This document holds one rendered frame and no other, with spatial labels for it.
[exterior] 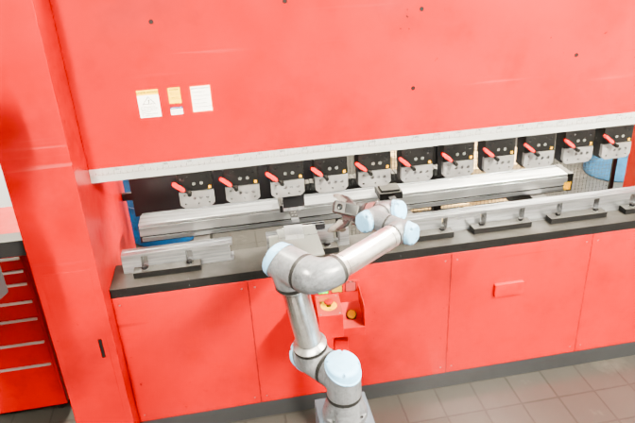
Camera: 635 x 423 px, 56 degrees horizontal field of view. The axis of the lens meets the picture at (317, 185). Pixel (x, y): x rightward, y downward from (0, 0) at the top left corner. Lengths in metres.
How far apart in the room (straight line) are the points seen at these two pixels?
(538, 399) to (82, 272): 2.31
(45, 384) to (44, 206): 1.25
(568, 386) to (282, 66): 2.24
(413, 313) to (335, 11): 1.49
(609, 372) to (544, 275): 0.75
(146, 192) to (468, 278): 1.70
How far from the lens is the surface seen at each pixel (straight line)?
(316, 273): 1.71
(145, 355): 2.97
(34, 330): 3.28
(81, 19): 2.48
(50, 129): 2.38
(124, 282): 2.80
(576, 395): 3.51
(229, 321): 2.86
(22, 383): 3.50
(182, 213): 3.06
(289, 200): 2.71
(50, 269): 2.64
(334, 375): 1.97
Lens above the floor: 2.32
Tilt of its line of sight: 25 degrees down
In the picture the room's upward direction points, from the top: 3 degrees counter-clockwise
